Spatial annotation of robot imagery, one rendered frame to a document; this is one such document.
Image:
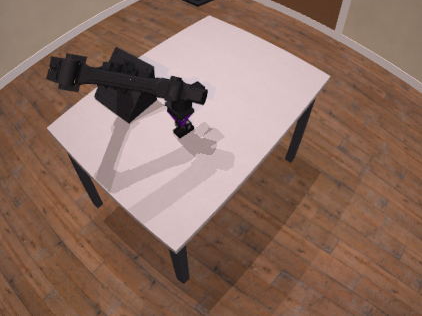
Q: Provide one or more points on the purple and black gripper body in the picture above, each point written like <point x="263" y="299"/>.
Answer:
<point x="177" y="110"/>

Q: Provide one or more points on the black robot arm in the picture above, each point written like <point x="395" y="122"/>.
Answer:
<point x="157" y="87"/>

